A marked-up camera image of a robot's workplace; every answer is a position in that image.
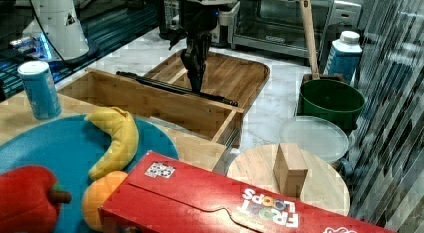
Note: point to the wooden drawer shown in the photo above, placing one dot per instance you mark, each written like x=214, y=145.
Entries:
x=211, y=120

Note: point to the green bowl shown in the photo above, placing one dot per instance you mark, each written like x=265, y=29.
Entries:
x=331, y=100

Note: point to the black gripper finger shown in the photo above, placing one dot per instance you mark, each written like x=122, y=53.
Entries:
x=187, y=59
x=198, y=57

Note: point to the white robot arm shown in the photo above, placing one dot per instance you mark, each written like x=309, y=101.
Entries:
x=61, y=37

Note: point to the blue shaker white cap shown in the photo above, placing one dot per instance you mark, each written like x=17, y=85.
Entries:
x=40, y=89

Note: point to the wooden spatula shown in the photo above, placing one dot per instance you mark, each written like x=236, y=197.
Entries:
x=306, y=9

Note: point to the wooden cutting board tray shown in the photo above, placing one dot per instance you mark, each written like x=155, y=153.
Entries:
x=234, y=78

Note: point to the orange toy fruit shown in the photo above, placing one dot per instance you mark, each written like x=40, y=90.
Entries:
x=96, y=194

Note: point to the red toy pepper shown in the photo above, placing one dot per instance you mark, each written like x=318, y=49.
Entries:
x=30, y=200

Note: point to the blue plate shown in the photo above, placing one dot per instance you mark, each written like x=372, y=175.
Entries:
x=68, y=147

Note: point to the yellow toy banana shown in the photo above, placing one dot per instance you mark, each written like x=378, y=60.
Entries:
x=121, y=127

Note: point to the jar with wooden lid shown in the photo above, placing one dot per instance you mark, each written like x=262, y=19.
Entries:
x=323, y=186

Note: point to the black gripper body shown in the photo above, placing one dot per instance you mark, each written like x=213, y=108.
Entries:
x=197, y=16

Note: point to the blue white bottle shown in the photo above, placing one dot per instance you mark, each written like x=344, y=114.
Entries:
x=344, y=56

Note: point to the red Froot Loops box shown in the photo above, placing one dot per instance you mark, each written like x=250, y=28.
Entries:
x=163, y=195

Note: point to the silver toaster oven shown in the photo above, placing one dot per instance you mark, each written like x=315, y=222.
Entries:
x=277, y=25

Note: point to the wooden utensil holder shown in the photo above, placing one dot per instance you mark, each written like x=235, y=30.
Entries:
x=308, y=77

